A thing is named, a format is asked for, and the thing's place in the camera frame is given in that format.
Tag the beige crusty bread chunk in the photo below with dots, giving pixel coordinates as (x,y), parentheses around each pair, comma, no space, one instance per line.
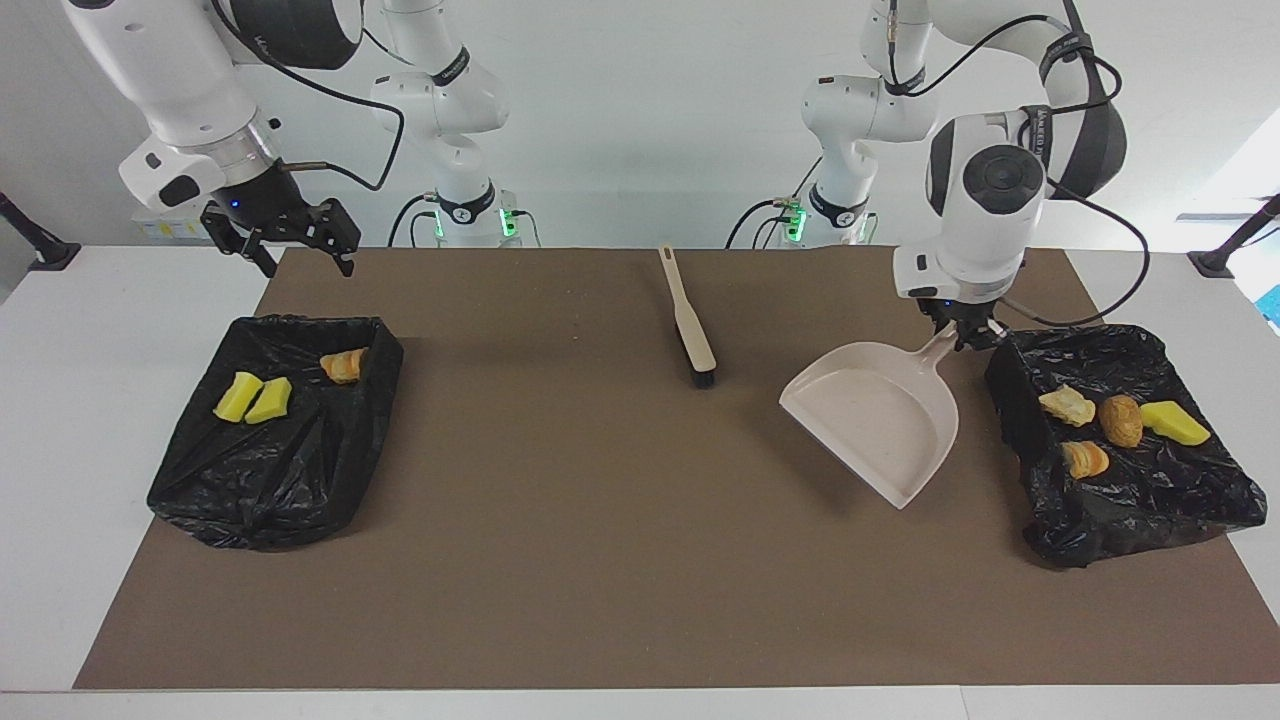
(345,367)

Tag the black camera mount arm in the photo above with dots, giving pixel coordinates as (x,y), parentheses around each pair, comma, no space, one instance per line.
(1230,245)
(40,245)

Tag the curved yellow sponge piece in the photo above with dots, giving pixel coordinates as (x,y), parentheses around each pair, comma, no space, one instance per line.
(270,400)

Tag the bin lined with black bag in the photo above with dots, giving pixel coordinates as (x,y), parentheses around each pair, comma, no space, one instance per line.
(270,480)
(1130,500)

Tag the brown table mat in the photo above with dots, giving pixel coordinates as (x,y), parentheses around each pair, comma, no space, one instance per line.
(600,600)

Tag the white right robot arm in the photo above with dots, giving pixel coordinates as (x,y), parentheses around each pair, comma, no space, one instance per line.
(170,90)

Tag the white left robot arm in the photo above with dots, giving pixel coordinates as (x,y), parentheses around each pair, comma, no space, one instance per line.
(985,220)

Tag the pale yellowish bread lump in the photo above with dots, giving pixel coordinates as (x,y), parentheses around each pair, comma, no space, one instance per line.
(1067,405)

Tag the beige plastic dustpan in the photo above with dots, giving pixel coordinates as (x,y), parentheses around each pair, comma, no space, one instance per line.
(880,420)

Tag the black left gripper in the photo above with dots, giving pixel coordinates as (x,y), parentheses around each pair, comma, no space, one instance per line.
(965,308)

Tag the orange-brown nugget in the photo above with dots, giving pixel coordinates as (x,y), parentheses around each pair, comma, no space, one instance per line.
(1122,420)

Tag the beige hand brush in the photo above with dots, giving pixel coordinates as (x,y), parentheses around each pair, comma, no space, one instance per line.
(692,335)

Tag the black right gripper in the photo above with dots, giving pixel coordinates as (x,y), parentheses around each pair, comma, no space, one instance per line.
(265,205)

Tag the blue panel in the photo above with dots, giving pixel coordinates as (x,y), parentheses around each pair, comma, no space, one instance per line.
(1273,308)

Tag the chunky yellow sponge piece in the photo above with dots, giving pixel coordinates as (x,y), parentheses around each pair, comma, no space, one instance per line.
(1175,423)

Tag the layered croissant piece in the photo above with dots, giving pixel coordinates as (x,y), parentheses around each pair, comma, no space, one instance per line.
(1085,459)

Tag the notched yellow sponge piece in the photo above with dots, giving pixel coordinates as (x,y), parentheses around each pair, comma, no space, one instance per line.
(236,396)

